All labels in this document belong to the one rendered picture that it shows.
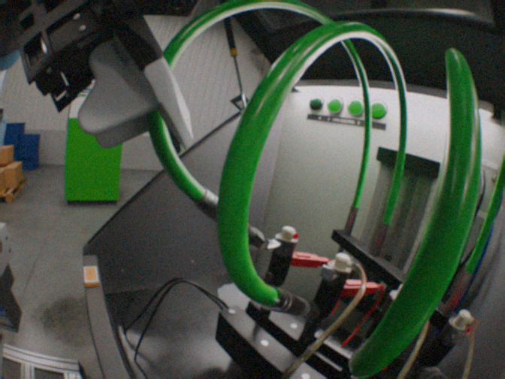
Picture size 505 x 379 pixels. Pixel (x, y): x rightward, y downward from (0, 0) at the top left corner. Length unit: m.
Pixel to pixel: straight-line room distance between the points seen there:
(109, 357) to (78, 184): 3.31
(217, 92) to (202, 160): 6.79
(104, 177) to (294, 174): 3.16
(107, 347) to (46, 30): 0.35
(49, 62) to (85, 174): 3.38
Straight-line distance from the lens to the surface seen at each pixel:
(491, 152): 0.51
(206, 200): 0.18
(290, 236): 0.27
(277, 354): 0.32
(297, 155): 0.63
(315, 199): 0.58
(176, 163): 0.16
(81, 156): 3.47
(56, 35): 0.17
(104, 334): 0.37
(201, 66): 7.25
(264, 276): 0.28
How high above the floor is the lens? 1.23
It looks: 12 degrees down
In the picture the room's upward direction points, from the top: 11 degrees clockwise
